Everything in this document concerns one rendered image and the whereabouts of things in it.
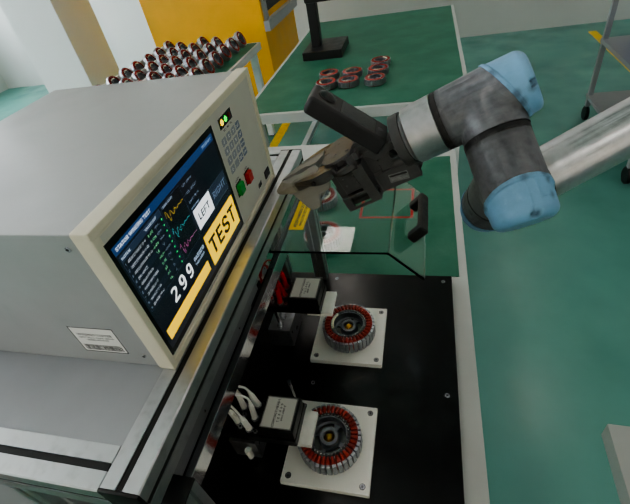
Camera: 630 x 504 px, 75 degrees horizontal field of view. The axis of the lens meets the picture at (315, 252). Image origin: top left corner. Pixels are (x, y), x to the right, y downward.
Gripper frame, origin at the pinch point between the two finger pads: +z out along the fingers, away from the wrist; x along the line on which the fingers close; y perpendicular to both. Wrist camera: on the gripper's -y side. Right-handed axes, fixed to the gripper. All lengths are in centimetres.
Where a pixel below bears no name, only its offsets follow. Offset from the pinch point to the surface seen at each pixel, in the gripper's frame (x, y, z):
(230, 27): 327, -25, 149
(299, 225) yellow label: 5.5, 10.7, 5.8
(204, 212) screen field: -11.4, -5.8, 5.1
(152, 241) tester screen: -22.2, -9.4, 3.5
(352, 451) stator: -22.9, 37.9, 6.4
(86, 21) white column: 307, -99, 251
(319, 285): 4.4, 24.5, 10.4
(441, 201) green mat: 58, 51, -5
